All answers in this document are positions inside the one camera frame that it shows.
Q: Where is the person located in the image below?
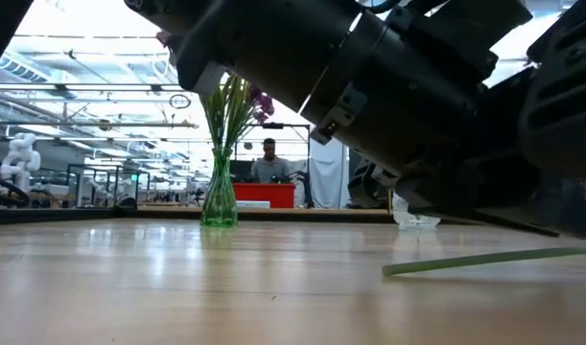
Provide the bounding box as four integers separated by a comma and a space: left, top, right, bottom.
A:
250, 137, 293, 184

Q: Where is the white artificial tulip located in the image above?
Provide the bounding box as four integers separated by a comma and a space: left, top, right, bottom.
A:
382, 245, 586, 278

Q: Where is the clear glass vase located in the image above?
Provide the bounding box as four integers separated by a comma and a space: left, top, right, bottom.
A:
391, 191, 441, 232

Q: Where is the black metal frame stand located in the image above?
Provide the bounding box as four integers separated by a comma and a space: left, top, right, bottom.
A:
234, 123, 312, 184

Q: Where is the black aluminium table frame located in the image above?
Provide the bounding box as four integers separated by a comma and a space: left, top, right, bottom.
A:
0, 206, 394, 226

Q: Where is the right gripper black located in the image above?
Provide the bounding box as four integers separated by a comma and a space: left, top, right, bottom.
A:
395, 162, 586, 241

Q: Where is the red plastic bin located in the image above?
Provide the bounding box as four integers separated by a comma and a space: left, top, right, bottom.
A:
232, 181, 297, 210

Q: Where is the green glass vase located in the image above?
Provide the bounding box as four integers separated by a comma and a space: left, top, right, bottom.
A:
199, 147, 240, 229

